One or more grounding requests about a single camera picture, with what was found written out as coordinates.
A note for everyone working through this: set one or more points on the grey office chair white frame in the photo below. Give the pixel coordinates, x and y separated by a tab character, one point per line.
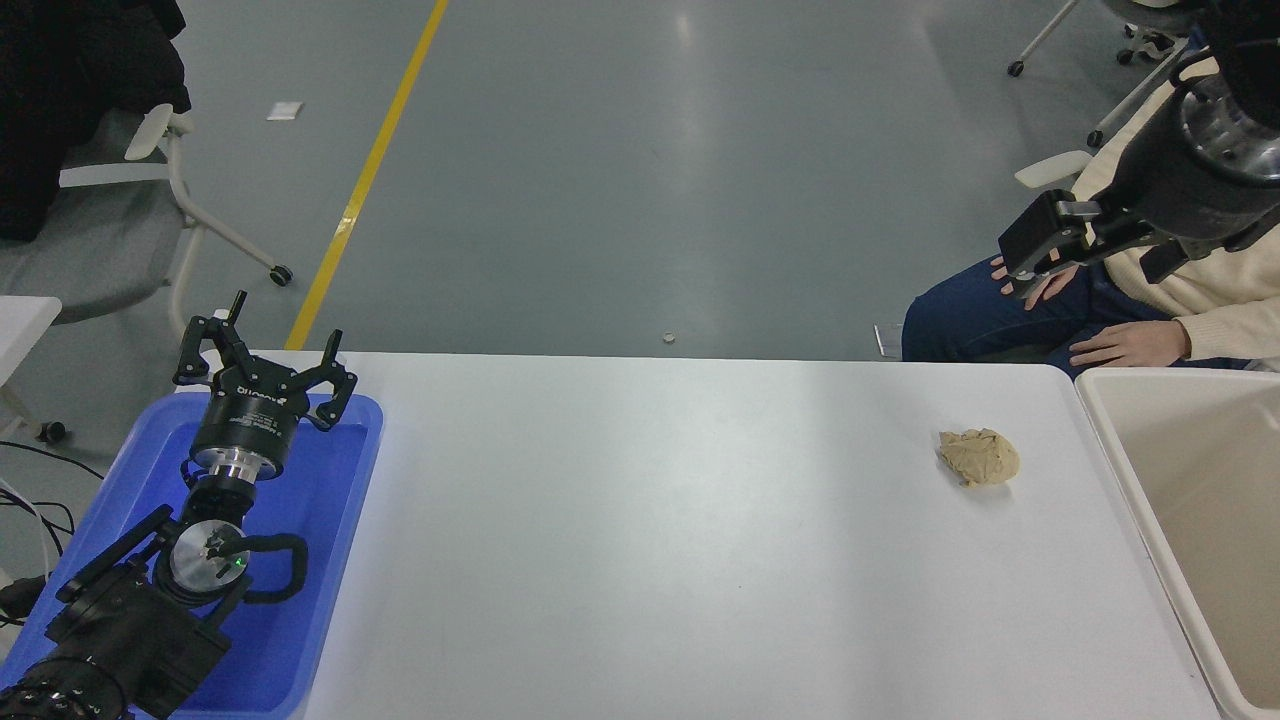
110	250

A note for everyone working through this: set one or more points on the blue plastic tray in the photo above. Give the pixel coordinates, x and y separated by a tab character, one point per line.
320	520

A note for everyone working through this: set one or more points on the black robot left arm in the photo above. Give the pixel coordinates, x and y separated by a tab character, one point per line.
120	630

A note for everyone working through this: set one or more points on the large pale bin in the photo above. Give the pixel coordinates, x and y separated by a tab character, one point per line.
1210	500

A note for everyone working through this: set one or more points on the person's left forearm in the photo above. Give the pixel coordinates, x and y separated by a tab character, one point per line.
1235	330

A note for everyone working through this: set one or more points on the person's right hand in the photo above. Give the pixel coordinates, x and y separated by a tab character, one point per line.
1055	285

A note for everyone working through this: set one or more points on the white-legged office chair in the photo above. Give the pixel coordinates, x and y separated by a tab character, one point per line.
1140	95

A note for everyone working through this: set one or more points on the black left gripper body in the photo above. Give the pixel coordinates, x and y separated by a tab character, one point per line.
245	420

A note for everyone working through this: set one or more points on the small white side table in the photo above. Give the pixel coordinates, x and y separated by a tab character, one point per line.
25	325

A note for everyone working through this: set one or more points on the small grey floor plate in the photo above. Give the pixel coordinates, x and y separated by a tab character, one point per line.
888	342

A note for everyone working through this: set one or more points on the person's left hand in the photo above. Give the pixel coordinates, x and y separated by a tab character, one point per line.
1135	345

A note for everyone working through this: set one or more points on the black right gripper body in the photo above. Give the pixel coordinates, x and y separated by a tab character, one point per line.
1170	190

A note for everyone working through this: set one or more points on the person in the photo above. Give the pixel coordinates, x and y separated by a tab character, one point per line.
60	80
1000	320

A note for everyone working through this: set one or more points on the tan paper ball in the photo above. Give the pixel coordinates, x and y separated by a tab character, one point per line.
980	458

